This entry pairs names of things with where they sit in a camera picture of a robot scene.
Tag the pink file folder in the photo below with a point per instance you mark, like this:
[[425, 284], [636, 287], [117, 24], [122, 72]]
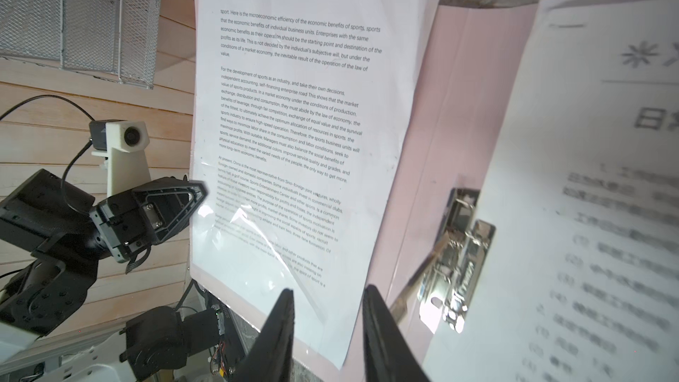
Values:
[[466, 79]]

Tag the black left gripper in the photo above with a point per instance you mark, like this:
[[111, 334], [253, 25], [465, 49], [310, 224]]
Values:
[[51, 218]]

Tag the printed white paper sheet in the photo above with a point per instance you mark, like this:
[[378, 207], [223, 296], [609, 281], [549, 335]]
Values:
[[580, 282]]

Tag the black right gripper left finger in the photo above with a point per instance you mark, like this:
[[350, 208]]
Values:
[[271, 356]]

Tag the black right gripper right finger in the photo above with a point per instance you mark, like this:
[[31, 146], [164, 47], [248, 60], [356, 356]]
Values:
[[387, 356]]

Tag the printed white paper stack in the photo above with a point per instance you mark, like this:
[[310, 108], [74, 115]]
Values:
[[301, 111]]

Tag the white wire mesh shelf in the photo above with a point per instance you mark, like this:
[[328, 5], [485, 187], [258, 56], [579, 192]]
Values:
[[113, 37]]

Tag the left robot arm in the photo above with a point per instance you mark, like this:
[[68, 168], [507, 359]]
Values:
[[50, 297]]

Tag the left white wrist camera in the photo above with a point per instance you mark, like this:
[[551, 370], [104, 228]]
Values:
[[122, 145]]

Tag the metal folder clip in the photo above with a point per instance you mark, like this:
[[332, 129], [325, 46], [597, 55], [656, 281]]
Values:
[[445, 282]]

